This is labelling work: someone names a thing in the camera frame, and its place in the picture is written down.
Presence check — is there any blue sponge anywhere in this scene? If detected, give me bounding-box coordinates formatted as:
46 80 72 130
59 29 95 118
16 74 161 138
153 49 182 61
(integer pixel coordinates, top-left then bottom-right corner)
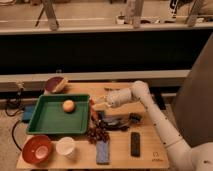
96 141 110 164

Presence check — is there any black brush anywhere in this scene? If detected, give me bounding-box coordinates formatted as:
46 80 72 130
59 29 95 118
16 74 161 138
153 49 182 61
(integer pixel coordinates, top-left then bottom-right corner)
118 113 142 131

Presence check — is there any orange round fruit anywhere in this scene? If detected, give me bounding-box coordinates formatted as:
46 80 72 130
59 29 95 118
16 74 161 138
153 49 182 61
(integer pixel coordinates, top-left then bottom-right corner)
62 100 75 113

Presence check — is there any dark grape bunch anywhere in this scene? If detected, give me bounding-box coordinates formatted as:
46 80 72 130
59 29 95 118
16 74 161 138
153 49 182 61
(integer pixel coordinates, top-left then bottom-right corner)
86 127 110 144

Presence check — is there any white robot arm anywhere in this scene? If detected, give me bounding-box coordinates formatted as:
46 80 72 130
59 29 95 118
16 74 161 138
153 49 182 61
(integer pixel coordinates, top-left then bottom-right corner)
92 81 213 171

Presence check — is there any red bowl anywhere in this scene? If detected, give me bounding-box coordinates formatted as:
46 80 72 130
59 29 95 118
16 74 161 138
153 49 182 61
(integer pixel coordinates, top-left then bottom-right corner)
22 135 53 164

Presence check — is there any black remote control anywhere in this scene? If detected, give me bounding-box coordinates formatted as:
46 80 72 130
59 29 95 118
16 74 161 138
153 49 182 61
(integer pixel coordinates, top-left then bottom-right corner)
131 132 140 157

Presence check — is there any black cable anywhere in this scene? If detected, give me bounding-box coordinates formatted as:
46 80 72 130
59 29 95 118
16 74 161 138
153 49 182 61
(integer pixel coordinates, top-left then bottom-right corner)
4 87 25 152

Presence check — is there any green plastic tray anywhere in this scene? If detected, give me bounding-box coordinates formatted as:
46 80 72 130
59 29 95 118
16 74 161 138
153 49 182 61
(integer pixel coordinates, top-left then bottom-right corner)
27 94 90 135

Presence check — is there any maroon bowl with cloth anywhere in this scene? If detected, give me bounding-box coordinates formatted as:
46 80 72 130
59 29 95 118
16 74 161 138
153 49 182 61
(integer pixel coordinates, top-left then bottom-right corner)
44 76 68 94

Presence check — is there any blue power box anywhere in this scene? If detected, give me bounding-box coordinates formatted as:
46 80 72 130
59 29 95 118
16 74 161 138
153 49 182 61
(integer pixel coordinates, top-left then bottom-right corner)
22 105 35 123

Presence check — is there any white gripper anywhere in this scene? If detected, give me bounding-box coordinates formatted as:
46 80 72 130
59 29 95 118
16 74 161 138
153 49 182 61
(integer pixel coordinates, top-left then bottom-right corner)
92 88 132 109

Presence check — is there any wooden table board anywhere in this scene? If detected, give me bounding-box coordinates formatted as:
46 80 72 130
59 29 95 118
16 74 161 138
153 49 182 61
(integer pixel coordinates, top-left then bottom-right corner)
15 81 170 171

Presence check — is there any white cup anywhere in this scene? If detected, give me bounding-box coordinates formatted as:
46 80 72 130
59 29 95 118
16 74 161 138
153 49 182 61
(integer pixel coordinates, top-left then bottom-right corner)
56 137 76 158

